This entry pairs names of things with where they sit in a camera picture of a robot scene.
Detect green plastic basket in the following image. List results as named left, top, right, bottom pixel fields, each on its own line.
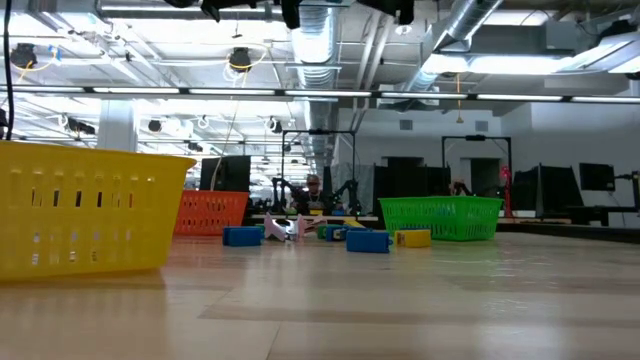
left=378, top=195, right=505, bottom=243

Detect long ceiling light strip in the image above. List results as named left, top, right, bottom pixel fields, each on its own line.
left=0, top=85, right=640, bottom=104

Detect black gantry frame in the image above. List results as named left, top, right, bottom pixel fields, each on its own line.
left=441, top=134, right=513, bottom=199
left=281, top=128, right=357, bottom=216

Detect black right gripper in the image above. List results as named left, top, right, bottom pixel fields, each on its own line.
left=357, top=0, right=416, bottom=25

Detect black partition panels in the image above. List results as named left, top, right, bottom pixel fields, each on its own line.
left=372, top=164, right=451, bottom=201

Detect yellow plastic basket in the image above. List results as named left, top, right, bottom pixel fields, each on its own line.
left=0, top=140, right=197, bottom=282

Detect black monitor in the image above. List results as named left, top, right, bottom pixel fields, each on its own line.
left=578, top=162, right=616, bottom=192
left=199, top=155, right=252, bottom=193

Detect silver round ventilation duct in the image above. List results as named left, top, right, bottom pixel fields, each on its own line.
left=292, top=4, right=344, bottom=166
left=404, top=0, right=504, bottom=94

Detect red hanging object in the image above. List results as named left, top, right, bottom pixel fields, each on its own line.
left=499, top=165, right=514, bottom=204

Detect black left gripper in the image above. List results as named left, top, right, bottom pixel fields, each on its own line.
left=163, top=0, right=302, bottom=30

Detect orange plastic basket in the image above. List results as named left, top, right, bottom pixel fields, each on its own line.
left=173, top=189, right=250, bottom=237

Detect yellow hanging cord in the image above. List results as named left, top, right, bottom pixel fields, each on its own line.
left=454, top=72, right=464, bottom=125

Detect black ceiling camera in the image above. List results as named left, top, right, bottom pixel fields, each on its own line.
left=9, top=42, right=39, bottom=70
left=228, top=46, right=253, bottom=74

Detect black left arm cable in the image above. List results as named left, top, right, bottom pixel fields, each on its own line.
left=2, top=0, right=15, bottom=142

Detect white pillar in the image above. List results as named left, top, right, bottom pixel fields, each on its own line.
left=97, top=99, right=139, bottom=153

